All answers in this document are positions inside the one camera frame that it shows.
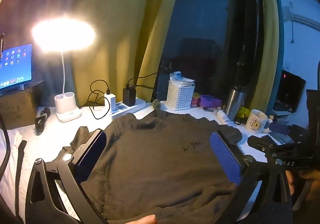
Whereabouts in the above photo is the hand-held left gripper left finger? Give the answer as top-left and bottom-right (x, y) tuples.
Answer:
(25, 128), (108, 224)

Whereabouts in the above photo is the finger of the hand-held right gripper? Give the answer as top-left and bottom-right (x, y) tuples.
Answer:
(247, 135), (300, 157)

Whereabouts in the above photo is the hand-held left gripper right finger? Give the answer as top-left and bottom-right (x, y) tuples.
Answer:
(209, 130), (294, 224)

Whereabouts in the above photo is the dark grey t-shirt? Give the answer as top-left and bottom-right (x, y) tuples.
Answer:
(61, 110), (243, 224)

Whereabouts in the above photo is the person's right hand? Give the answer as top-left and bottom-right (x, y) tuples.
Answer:
(285, 170), (320, 212)

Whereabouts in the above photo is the person's left hand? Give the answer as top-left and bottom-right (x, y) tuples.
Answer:
(129, 214), (157, 224)

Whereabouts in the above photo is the white printed mug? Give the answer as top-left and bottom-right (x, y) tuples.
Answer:
(244, 109), (272, 132)

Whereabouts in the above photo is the dark cloth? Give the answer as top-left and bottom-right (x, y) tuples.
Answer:
(269, 123), (309, 144)

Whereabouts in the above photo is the yellow-green packet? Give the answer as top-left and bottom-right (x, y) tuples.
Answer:
(236, 107), (252, 121)

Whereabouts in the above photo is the white tube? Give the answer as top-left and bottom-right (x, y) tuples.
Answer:
(216, 110), (234, 126)

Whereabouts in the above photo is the black electronic device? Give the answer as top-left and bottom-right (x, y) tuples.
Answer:
(274, 70), (307, 113)

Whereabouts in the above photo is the steel tumbler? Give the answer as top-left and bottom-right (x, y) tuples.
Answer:
(224, 85), (247, 121)

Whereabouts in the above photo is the white desk lamp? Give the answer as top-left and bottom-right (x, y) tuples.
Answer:
(31, 18), (97, 122)

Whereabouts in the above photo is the purple pouch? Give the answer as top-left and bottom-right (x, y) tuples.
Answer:
(200, 95), (222, 110)

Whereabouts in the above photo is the white charger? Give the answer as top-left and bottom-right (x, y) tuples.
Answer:
(104, 93), (117, 112)

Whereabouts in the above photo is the black clip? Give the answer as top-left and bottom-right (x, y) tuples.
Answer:
(34, 107), (52, 136)

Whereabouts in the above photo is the pink jar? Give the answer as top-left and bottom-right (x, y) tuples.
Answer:
(191, 93), (202, 108)

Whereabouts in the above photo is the white power strip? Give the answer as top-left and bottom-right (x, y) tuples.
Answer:
(110, 97), (147, 118)

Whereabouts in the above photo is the black charger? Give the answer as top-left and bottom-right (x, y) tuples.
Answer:
(122, 87), (137, 107)

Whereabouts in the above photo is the white plastic basket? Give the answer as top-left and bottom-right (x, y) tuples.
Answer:
(166, 79), (195, 111)

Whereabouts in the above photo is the white paper packet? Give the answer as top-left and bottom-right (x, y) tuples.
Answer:
(169, 72), (195, 87)

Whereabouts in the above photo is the brown cardboard box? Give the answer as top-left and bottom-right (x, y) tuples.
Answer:
(0, 87), (42, 131)

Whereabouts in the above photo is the tablet with lit screen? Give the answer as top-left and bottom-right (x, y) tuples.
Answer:
(0, 44), (34, 92)

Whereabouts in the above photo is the dark glass window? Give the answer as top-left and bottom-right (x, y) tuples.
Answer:
(152, 0), (265, 112)

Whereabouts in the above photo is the dark grey curtain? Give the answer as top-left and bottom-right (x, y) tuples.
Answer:
(0, 0), (84, 105)

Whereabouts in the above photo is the looped black charger cable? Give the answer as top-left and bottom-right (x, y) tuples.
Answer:
(86, 80), (112, 120)

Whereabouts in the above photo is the thick black cable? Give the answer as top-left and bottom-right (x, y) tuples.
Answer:
(0, 113), (12, 182)

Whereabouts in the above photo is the long black charger cable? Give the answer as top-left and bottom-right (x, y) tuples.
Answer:
(126, 70), (160, 90)

